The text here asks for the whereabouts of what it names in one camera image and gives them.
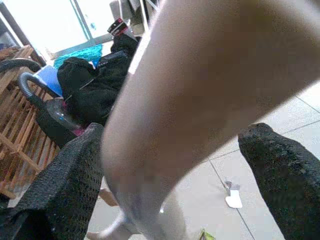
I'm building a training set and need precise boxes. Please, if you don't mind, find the glass sliding door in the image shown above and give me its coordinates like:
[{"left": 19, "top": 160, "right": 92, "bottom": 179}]
[{"left": 0, "top": 0, "right": 117, "bottom": 55}]

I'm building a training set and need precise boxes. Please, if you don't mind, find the black and pink vacuum cleaner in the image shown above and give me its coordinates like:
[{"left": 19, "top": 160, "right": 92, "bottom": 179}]
[{"left": 0, "top": 57, "right": 88, "bottom": 149}]

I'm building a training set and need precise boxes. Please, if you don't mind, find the large black bag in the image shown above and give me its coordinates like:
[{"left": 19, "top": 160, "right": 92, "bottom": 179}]
[{"left": 56, "top": 49, "right": 137, "bottom": 127}]

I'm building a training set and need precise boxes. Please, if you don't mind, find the white paper scrap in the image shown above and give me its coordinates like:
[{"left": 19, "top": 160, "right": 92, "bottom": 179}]
[{"left": 224, "top": 179, "right": 244, "bottom": 209}]

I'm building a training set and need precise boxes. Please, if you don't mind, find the blue flat board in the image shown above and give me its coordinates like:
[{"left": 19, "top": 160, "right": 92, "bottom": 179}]
[{"left": 33, "top": 65, "right": 64, "bottom": 98}]

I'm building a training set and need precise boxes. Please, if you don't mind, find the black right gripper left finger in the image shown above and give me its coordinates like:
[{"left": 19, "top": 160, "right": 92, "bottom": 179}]
[{"left": 0, "top": 122, "right": 105, "bottom": 240}]

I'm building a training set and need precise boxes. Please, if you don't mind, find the teal shaggy mat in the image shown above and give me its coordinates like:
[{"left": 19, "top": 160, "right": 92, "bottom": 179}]
[{"left": 53, "top": 44, "right": 104, "bottom": 70}]

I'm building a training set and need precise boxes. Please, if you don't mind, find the beige long-handled dustpan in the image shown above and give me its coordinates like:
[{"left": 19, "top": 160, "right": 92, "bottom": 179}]
[{"left": 86, "top": 0, "right": 320, "bottom": 240}]

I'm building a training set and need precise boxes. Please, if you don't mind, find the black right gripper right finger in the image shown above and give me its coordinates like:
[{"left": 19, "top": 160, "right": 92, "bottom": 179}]
[{"left": 237, "top": 122, "right": 320, "bottom": 240}]

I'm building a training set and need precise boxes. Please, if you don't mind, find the wooden slatted rack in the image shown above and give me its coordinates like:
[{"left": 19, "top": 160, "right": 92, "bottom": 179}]
[{"left": 0, "top": 44, "right": 62, "bottom": 201}]

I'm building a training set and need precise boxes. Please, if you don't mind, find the green wrapper scrap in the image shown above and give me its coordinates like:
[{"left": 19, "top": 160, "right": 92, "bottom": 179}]
[{"left": 198, "top": 228, "right": 214, "bottom": 240}]

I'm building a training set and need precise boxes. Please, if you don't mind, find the small black bag with tag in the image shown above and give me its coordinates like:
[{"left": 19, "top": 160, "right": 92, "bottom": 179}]
[{"left": 106, "top": 17, "right": 144, "bottom": 55}]

